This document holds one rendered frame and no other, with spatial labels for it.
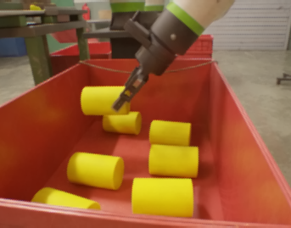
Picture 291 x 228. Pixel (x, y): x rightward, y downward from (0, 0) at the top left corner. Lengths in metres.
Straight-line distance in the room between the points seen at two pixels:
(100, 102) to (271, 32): 6.39
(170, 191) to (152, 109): 0.40
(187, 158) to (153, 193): 0.13
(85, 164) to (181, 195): 0.21
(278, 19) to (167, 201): 6.54
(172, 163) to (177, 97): 0.30
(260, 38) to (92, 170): 6.40
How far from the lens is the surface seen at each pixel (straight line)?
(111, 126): 0.71
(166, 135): 0.62
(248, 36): 6.62
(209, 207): 0.49
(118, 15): 0.87
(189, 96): 0.75
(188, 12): 0.48
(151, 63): 0.49
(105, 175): 0.49
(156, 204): 0.42
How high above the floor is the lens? 0.97
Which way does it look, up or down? 24 degrees down
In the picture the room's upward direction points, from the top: 2 degrees counter-clockwise
